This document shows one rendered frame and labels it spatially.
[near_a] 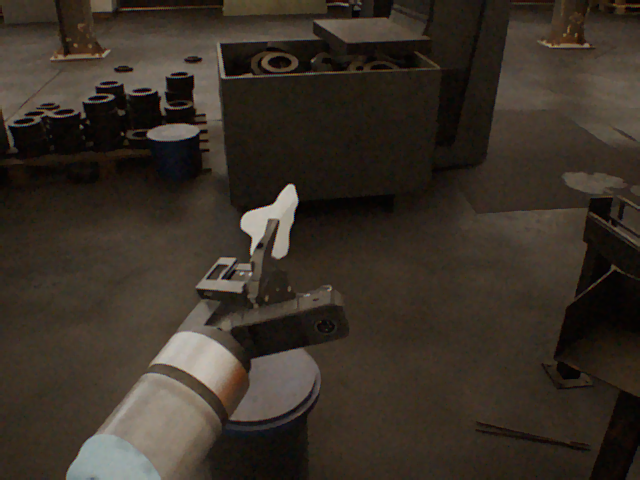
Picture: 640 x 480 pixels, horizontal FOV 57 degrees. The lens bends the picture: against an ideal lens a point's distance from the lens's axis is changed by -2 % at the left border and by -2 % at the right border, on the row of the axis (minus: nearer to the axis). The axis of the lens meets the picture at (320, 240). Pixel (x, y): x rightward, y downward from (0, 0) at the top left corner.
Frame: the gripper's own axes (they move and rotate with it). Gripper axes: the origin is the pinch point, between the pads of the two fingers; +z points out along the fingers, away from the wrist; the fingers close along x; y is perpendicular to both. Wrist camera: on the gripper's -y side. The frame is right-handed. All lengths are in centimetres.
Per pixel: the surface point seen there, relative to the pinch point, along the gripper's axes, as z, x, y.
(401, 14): 284, 58, 103
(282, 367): 26, 61, 43
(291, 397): 18, 61, 36
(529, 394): 81, 127, 2
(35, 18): 542, 45, 757
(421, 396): 66, 117, 32
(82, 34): 404, 54, 512
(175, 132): 186, 74, 211
